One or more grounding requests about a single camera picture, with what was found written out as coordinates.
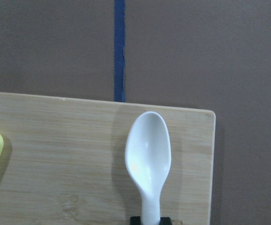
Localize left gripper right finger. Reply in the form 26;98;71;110
159;217;172;225

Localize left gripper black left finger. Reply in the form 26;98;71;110
129;216;143;225

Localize white plastic spoon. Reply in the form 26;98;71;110
125;112;171;225

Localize bamboo cutting board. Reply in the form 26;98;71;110
0;92;216;225

